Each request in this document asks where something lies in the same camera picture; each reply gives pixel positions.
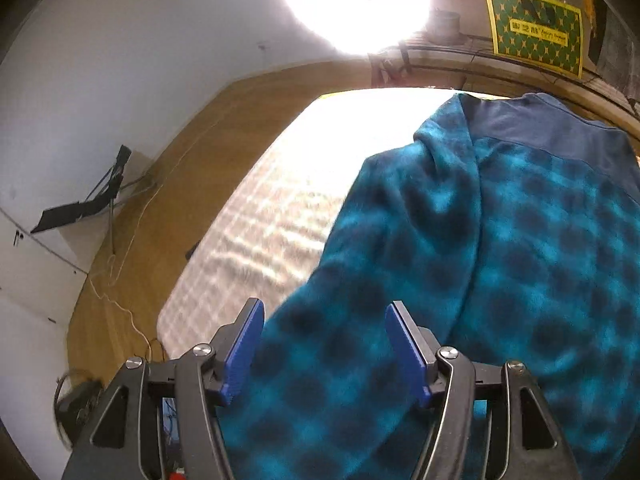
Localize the teal plaid fleece jacket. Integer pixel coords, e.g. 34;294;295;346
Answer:
220;93;639;479

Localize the beige checked bed cover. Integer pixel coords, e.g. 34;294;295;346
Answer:
156;88;454;358

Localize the black folding stand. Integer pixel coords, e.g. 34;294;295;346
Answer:
30;145;132;234

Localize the grey bucket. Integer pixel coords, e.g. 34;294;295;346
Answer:
426;9;463;44

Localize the green yellow storage box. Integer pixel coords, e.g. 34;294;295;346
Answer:
485;0;584;79

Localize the grey plaid hanging coat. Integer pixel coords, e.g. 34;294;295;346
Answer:
597;10;639;102

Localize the white floor cable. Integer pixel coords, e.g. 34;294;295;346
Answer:
86;123;212;361

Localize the ring light on tripod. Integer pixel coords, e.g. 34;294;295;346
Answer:
283;0;432;88

